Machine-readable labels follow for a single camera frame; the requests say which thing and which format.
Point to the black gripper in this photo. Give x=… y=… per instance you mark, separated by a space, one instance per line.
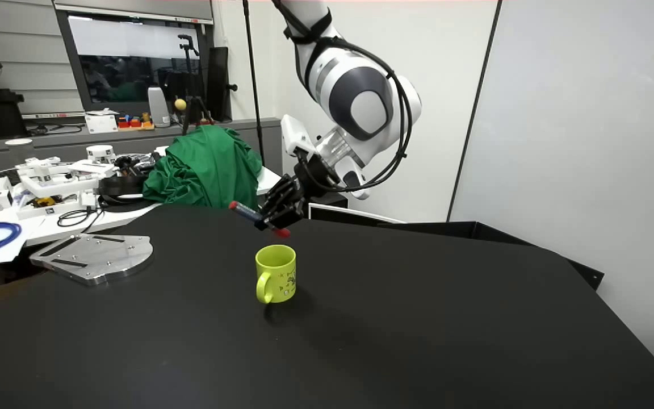
x=304 y=185

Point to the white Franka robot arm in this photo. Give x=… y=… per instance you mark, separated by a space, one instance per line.
x=357 y=98

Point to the yellow-green plastic cup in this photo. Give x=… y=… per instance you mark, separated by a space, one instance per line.
x=277 y=273

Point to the black computer case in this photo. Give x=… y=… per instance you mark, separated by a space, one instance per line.
x=330 y=201

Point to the green cloth heap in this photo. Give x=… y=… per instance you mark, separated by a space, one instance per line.
x=204 y=167

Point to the small yellow ball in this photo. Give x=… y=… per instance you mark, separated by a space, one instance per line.
x=180 y=105

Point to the thin black pole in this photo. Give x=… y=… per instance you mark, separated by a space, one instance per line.
x=251 y=60

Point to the black tripod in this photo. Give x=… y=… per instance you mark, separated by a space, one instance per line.
x=194 y=76

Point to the silver metal mounting plate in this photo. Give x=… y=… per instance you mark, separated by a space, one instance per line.
x=92 y=253

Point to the small white box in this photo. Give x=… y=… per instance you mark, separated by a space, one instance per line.
x=101 y=120

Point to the white plastic printed parts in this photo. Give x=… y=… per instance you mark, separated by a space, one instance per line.
x=54 y=177

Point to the white desk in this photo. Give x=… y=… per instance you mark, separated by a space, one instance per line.
x=32 y=226

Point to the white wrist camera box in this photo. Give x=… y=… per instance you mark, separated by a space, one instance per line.
x=294 y=136

